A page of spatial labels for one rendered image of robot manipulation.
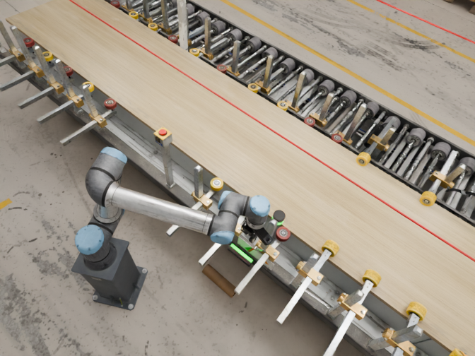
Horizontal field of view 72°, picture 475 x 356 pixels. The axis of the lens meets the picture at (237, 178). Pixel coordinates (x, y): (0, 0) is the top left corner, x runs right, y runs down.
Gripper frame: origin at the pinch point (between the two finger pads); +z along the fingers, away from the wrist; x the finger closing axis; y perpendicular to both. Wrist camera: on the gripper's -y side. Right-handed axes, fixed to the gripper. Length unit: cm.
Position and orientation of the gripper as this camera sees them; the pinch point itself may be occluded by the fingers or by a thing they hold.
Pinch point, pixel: (254, 241)
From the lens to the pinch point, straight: 173.0
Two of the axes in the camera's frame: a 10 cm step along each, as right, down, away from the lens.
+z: -0.8, 5.6, 8.2
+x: -6.3, 6.1, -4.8
